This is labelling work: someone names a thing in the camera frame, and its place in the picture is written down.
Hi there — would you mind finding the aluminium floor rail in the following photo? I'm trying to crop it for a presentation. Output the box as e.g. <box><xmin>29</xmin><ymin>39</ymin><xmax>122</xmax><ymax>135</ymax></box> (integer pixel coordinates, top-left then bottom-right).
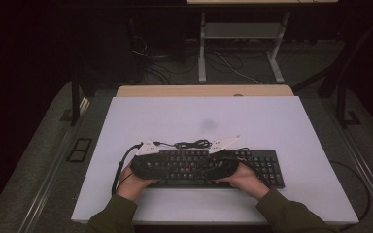
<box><xmin>17</xmin><ymin>96</ymin><xmax>92</xmax><ymax>233</ymax></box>
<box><xmin>334</xmin><ymin>124</ymin><xmax>373</xmax><ymax>222</ymax></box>

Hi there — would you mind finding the person's left hand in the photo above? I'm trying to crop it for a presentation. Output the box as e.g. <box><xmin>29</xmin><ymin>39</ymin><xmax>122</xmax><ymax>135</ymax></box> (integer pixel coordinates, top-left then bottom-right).
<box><xmin>115</xmin><ymin>164</ymin><xmax>160</xmax><ymax>202</ymax></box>

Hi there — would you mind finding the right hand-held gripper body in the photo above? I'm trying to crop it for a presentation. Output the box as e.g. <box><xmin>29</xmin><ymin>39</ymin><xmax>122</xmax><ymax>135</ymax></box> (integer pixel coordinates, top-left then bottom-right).
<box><xmin>206</xmin><ymin>134</ymin><xmax>242</xmax><ymax>181</ymax></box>

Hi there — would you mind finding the black floor socket box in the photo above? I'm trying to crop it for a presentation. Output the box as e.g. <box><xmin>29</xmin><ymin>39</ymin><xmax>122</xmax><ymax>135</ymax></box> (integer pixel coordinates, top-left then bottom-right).
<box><xmin>65</xmin><ymin>137</ymin><xmax>93</xmax><ymax>164</ymax></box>

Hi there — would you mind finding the person's right hand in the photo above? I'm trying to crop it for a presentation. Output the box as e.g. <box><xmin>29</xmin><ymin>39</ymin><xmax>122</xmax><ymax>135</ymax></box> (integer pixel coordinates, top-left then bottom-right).
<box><xmin>214</xmin><ymin>161</ymin><xmax>271</xmax><ymax>202</ymax></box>

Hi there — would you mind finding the black metal stand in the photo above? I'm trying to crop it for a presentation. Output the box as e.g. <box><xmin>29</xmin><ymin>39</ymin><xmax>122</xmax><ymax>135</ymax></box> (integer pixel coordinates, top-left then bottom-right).
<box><xmin>59</xmin><ymin>76</ymin><xmax>82</xmax><ymax>127</ymax></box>
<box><xmin>335</xmin><ymin>82</ymin><xmax>362</xmax><ymax>129</ymax></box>

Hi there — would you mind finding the white floor cable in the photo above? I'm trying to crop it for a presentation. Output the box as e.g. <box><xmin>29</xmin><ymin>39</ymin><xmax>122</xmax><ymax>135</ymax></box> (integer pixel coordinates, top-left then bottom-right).
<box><xmin>213</xmin><ymin>51</ymin><xmax>264</xmax><ymax>86</ymax></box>

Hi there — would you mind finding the black keyboard cable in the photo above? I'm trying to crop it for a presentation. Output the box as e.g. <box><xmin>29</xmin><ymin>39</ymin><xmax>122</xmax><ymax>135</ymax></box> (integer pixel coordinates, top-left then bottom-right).
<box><xmin>152</xmin><ymin>139</ymin><xmax>214</xmax><ymax>150</ymax></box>

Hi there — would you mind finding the white desk frame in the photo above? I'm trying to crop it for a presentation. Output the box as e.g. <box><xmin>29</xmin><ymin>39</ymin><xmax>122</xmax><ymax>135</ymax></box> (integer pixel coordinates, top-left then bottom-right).
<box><xmin>186</xmin><ymin>0</ymin><xmax>340</xmax><ymax>84</ymax></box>

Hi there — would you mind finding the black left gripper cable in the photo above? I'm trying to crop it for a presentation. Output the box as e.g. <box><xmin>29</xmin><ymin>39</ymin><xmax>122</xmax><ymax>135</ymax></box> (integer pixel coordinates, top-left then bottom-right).
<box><xmin>111</xmin><ymin>141</ymin><xmax>144</xmax><ymax>197</ymax></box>

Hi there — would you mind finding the black floor cable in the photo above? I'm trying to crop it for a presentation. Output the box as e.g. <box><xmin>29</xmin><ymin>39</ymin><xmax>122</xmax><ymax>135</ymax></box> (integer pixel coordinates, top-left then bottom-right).
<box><xmin>329</xmin><ymin>159</ymin><xmax>372</xmax><ymax>233</ymax></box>

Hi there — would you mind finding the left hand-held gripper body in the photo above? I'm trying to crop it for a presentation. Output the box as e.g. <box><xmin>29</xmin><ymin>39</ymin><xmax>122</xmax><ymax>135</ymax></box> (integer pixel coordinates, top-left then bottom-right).
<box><xmin>129</xmin><ymin>139</ymin><xmax>163</xmax><ymax>181</ymax></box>

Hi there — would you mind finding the black computer keyboard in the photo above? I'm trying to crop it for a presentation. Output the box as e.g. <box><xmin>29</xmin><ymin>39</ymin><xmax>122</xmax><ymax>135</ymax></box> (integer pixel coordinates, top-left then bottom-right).
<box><xmin>141</xmin><ymin>149</ymin><xmax>286</xmax><ymax>190</ymax></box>

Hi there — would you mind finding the bundle of black floor cables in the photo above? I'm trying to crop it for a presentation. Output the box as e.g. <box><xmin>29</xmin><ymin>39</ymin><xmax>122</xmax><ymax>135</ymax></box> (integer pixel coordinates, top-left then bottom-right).
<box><xmin>130</xmin><ymin>35</ymin><xmax>199</xmax><ymax>85</ymax></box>

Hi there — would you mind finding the wooden table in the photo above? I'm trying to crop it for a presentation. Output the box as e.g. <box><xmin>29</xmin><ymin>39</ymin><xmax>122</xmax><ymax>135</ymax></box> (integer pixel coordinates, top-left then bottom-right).
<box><xmin>115</xmin><ymin>84</ymin><xmax>295</xmax><ymax>98</ymax></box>

